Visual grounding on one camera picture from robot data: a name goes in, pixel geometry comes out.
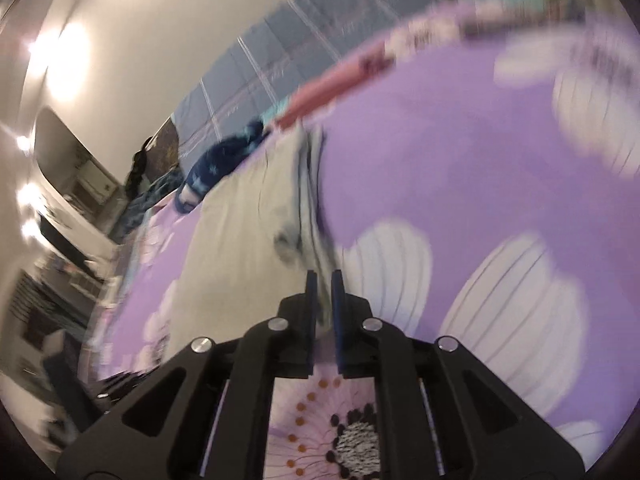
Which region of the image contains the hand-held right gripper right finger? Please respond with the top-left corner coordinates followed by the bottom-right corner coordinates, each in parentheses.
top-left (331, 269), bottom-right (586, 480)

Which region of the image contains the beige t-shirt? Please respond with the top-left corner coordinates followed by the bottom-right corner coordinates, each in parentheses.
top-left (165, 125), bottom-right (341, 361)

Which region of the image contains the pink folded garment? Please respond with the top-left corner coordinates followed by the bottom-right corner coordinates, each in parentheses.
top-left (274, 42), bottom-right (396, 131)

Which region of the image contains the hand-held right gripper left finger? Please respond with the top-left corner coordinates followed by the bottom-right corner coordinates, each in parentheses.
top-left (60, 270), bottom-right (318, 480)

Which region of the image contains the dark floral pillow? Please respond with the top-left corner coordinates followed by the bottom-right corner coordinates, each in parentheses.
top-left (147, 119), bottom-right (182, 176)

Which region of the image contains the teal fleece blanket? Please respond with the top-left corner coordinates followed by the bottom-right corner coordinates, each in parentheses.
top-left (117, 170), bottom-right (188, 231)

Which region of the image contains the purple floral bed sheet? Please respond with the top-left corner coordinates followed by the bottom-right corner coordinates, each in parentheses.
top-left (95, 0), bottom-right (640, 480)

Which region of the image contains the black hanging garment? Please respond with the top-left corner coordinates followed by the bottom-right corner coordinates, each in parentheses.
top-left (124, 136), bottom-right (156, 198)

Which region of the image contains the navy star fleece garment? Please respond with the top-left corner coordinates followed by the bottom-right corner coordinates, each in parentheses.
top-left (174, 119), bottom-right (273, 213)

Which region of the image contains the white shelf unit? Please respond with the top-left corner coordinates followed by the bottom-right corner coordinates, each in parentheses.
top-left (30, 105), bottom-right (126, 261)

